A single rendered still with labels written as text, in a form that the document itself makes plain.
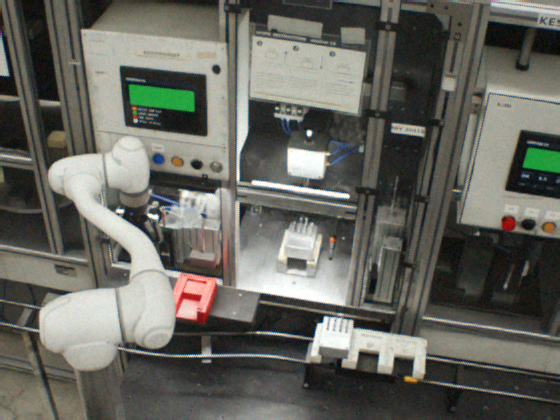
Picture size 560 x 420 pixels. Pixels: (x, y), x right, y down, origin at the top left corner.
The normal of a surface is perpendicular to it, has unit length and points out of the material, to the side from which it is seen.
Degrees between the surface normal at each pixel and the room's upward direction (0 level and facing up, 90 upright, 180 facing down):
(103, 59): 90
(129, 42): 90
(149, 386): 0
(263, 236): 0
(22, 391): 0
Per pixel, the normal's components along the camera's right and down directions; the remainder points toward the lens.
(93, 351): 0.24, 0.54
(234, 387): 0.03, -0.76
